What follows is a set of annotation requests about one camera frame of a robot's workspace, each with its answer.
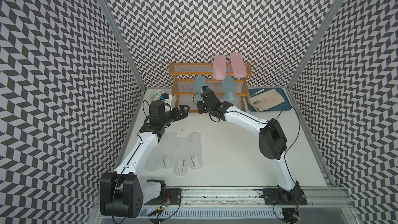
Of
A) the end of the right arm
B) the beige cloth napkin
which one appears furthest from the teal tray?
the end of the right arm

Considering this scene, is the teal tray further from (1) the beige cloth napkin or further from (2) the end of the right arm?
(2) the end of the right arm

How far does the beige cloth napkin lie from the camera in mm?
1080
